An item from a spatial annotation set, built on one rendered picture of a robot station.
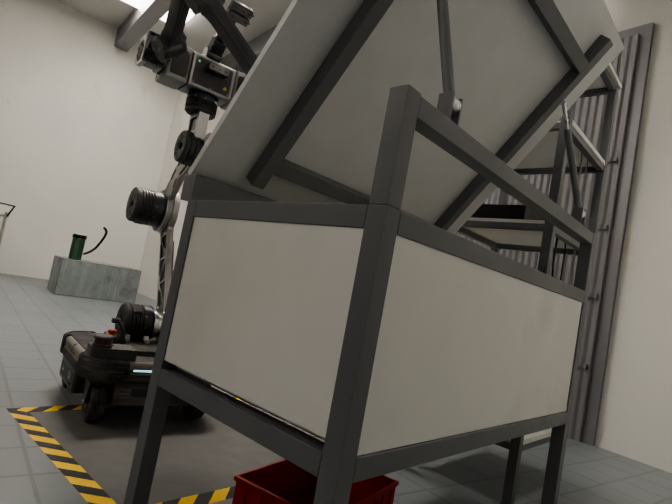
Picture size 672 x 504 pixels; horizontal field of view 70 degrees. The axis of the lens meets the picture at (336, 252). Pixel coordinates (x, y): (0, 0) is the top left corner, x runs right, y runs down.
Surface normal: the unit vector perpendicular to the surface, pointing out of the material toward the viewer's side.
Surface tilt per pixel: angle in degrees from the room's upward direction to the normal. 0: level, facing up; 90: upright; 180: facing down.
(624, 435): 90
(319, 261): 90
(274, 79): 127
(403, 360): 90
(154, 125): 90
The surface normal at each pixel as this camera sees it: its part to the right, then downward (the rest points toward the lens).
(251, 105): 0.47, 0.66
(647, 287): -0.76, -0.19
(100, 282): 0.62, 0.06
